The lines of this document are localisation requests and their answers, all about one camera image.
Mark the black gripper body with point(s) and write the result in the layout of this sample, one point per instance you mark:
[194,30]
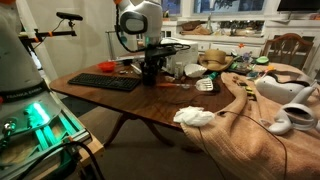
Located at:
[156,55]

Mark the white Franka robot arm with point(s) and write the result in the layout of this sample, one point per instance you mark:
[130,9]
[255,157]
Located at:
[141,16]

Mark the black measuring cup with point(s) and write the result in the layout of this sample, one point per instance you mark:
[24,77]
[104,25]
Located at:
[127,62]

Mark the white toaster oven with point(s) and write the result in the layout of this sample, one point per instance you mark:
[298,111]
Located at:
[186,50]

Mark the silver marker pen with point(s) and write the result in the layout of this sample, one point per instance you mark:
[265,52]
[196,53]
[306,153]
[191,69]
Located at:
[136,68]

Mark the small cork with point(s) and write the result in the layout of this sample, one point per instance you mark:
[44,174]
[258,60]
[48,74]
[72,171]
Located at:
[169,79]

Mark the metal spoon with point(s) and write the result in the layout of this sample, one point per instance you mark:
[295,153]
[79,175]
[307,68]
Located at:
[122,71]

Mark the small white bottle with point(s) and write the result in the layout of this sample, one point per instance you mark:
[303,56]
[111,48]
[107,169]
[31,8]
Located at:
[179,70]

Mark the white paper bowl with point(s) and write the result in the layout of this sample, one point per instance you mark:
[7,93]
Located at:
[195,70]

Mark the red plastic bowl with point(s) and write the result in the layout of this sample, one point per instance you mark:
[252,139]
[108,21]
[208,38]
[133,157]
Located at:
[106,66]

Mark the black computer keyboard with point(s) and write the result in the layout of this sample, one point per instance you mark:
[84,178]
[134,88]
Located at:
[103,81]

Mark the basket of goods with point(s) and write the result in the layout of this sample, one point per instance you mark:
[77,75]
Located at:
[196,28]

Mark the straw hat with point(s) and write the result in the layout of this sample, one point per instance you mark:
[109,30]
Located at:
[215,59]

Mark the crumpled white cloth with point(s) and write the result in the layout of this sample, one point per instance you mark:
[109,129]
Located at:
[193,116]

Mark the white kitchen cabinet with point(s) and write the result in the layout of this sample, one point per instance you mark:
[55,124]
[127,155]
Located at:
[233,43]

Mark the wooden base board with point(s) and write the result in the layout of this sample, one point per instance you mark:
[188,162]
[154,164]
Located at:
[93,150]

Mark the black tripod boom with orange clamps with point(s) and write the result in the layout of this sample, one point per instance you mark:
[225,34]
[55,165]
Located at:
[53,33]

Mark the green round lid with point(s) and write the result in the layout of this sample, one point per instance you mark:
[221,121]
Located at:
[262,60]

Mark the beige towel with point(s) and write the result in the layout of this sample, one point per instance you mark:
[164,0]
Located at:
[253,146]

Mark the white VR headset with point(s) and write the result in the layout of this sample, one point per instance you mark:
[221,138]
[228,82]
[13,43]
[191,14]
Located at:
[283,89]

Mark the wooden chair with curved back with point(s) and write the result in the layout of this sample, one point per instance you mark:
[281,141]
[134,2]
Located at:
[288,50]

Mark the white VR controller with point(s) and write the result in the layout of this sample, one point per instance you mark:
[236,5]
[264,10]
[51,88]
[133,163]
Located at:
[295,116]

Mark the black television screen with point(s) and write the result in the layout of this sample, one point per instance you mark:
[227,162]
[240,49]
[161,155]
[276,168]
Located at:
[298,5]

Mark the aluminium post with black plate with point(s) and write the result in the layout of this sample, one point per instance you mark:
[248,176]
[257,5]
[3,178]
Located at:
[110,46]

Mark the black stereo camera bar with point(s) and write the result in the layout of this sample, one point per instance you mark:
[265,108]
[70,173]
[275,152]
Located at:
[69,16]

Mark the white door frame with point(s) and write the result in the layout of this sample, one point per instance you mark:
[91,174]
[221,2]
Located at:
[48,66]

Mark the green lit robot mounting frame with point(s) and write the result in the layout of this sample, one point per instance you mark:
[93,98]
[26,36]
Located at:
[36,133]

